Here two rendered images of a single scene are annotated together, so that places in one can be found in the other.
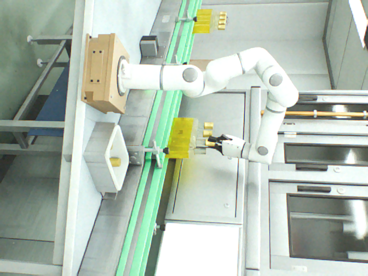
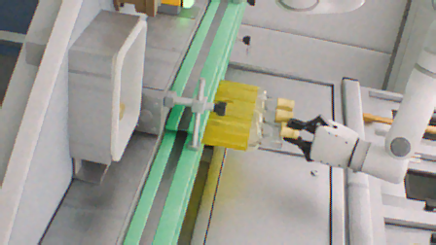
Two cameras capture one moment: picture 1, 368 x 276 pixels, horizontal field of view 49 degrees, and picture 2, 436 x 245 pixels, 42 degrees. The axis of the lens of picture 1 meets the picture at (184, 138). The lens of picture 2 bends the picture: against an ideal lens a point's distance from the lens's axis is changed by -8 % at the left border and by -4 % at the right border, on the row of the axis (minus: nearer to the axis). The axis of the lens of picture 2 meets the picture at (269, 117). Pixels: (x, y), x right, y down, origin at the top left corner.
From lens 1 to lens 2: 64 cm
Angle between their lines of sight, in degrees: 18
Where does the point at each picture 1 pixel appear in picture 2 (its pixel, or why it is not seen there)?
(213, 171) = (283, 190)
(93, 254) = not seen: outside the picture
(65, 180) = (16, 101)
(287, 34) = not seen: hidden behind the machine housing
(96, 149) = (98, 45)
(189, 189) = (236, 213)
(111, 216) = (90, 213)
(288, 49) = not seen: hidden behind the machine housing
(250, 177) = (353, 209)
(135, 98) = (160, 24)
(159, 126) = (204, 72)
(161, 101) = (207, 39)
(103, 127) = (115, 18)
